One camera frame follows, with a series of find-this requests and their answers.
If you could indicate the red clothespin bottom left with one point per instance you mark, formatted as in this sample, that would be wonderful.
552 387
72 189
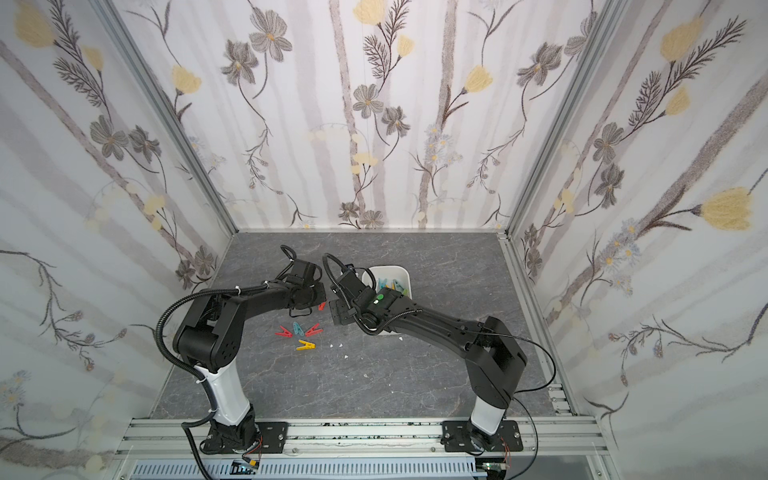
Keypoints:
285 333

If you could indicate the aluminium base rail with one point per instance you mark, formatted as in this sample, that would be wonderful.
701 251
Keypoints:
422 448

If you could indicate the aluminium corner post left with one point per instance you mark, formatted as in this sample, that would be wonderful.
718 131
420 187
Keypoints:
120 36

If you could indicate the yellow clothespin by pile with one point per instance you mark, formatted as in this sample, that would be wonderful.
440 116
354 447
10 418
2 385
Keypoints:
305 345

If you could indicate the aluminium corner post right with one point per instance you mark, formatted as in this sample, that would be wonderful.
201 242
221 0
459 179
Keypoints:
588 63

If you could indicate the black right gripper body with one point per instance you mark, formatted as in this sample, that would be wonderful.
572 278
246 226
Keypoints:
343 310

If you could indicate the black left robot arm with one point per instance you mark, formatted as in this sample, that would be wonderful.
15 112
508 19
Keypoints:
202 333

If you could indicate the aluminium corner post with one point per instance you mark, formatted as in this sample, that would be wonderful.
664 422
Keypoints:
588 63
120 36

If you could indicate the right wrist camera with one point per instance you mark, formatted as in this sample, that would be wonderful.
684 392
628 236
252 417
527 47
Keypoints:
352 288

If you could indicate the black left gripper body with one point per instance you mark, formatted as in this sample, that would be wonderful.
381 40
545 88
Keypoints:
315 294

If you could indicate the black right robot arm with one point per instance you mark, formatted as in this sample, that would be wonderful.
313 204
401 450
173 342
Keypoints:
494 360

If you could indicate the white plastic storage box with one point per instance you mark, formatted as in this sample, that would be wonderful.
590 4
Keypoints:
378 282

